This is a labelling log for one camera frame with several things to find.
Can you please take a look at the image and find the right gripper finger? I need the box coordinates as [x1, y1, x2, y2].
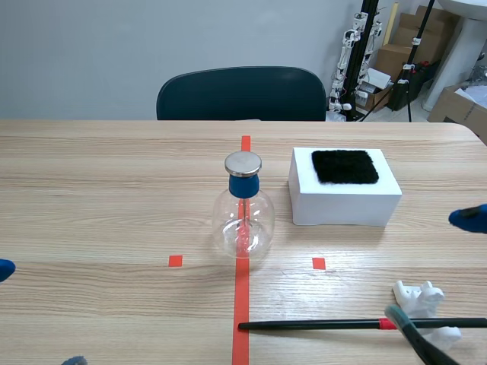
[384, 303, 462, 365]
[448, 203, 487, 233]

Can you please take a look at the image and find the black rod with red band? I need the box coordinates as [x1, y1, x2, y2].
[238, 317, 487, 332]

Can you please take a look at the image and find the brown cardboard box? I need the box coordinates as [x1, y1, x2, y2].
[377, 5, 463, 84]
[427, 84, 487, 146]

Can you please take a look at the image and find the white box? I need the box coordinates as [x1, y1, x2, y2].
[288, 147, 403, 228]

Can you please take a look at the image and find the black fur patch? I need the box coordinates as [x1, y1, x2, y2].
[310, 149, 380, 186]

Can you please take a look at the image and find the black tripod stand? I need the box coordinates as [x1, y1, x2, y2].
[361, 0, 437, 122]

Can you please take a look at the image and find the open cardboard box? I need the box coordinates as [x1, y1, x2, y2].
[356, 67, 395, 112]

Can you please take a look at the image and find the small white robot figure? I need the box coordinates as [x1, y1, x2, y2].
[328, 11, 384, 113]

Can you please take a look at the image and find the clear glass flask blue stopper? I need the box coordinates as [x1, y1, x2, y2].
[212, 151, 276, 260]

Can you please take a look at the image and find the dark blue chair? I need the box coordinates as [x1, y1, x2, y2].
[156, 66, 328, 122]

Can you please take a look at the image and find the black metal rail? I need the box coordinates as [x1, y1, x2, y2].
[348, 0, 383, 122]

